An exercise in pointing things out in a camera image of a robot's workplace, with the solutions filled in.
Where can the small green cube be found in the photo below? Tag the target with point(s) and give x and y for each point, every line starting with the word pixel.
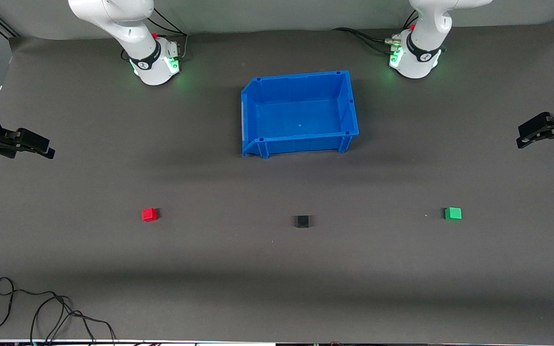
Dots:
pixel 453 213

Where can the small red cube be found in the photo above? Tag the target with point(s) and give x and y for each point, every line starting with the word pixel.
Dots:
pixel 149 214

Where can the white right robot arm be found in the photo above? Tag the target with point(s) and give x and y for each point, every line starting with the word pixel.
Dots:
pixel 149 67

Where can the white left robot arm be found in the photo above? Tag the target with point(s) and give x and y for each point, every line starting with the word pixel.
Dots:
pixel 419 65

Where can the small black cube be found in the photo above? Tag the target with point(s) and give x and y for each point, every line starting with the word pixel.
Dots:
pixel 301 221

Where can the blue plastic storage bin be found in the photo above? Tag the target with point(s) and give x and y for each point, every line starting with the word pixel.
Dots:
pixel 301 115

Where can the grey table mat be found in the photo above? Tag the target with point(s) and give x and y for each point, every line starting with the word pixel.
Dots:
pixel 277 269

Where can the aluminium frame rail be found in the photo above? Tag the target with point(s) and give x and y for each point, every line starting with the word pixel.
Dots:
pixel 4 25

